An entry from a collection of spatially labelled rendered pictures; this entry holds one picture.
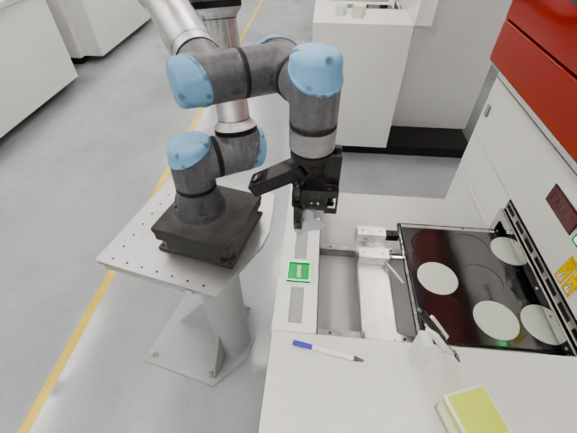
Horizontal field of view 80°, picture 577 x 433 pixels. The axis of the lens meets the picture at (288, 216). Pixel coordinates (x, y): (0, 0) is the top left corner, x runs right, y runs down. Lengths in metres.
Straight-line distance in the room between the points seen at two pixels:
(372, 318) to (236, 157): 0.53
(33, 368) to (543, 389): 1.95
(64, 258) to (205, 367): 1.15
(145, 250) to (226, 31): 0.65
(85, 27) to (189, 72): 4.47
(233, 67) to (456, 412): 0.62
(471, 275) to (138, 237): 0.96
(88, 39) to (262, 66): 4.52
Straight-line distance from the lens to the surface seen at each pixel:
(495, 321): 0.95
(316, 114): 0.51
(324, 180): 0.60
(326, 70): 0.49
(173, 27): 0.64
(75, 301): 2.22
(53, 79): 4.28
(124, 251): 1.16
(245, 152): 0.95
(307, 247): 0.87
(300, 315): 0.77
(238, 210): 1.05
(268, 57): 0.57
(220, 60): 0.55
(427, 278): 0.96
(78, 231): 2.59
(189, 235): 1.00
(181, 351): 1.83
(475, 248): 1.08
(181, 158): 0.91
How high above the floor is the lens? 1.63
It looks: 45 degrees down
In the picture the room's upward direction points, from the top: straight up
